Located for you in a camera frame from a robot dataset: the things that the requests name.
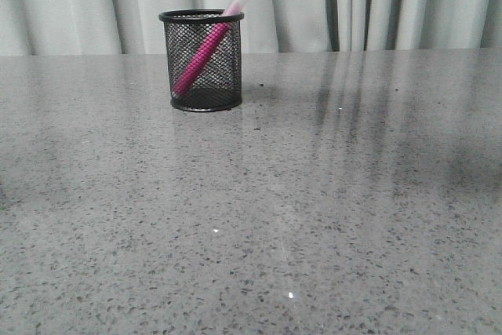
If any grey curtain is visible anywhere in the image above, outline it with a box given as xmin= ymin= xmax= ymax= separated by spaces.
xmin=1 ymin=0 xmax=501 ymax=56

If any pink highlighter pen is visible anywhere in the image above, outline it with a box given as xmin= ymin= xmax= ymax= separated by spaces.
xmin=171 ymin=23 xmax=231 ymax=98

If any black mesh pen holder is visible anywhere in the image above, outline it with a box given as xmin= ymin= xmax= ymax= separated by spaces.
xmin=158 ymin=9 xmax=245 ymax=112

